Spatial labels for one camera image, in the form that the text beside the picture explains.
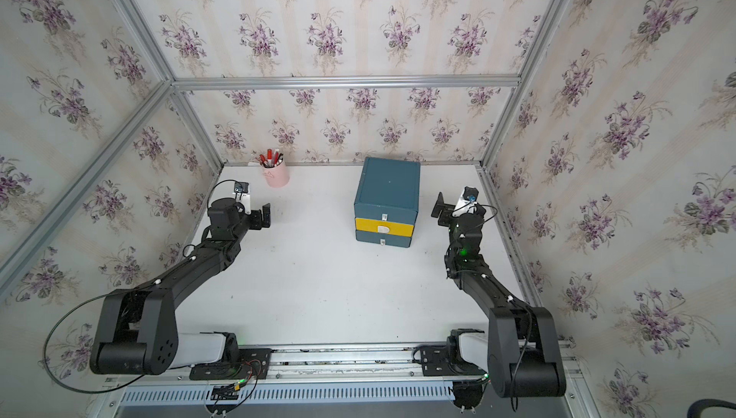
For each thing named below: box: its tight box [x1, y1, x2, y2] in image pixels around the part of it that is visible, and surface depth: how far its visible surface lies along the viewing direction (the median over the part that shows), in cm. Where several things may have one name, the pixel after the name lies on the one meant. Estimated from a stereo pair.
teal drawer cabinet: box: [353, 157, 421, 249], surface depth 87 cm
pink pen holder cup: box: [261, 160, 291, 188], surface depth 109 cm
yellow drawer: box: [354, 217, 414, 238], surface depth 88 cm
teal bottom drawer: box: [355, 229, 414, 249], surface depth 94 cm
